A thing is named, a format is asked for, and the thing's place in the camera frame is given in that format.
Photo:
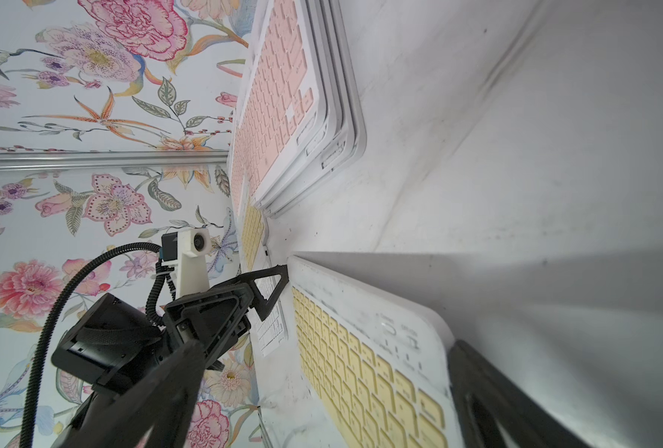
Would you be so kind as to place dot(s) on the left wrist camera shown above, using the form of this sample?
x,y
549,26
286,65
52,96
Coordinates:
x,y
185,253

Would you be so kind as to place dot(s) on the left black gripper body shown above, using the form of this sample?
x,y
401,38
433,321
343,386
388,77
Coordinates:
x,y
114,347

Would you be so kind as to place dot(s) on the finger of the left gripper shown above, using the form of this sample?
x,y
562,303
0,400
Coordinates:
x,y
245,283

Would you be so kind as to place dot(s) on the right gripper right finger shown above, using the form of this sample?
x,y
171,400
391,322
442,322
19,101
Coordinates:
x,y
493,412

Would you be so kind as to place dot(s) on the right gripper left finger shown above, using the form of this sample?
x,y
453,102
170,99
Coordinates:
x,y
156,411

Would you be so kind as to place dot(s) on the pink keyboard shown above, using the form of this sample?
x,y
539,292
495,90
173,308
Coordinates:
x,y
238,183
284,105

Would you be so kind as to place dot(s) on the yellow keyboard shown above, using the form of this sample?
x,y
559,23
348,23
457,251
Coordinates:
x,y
378,362
343,138
252,235

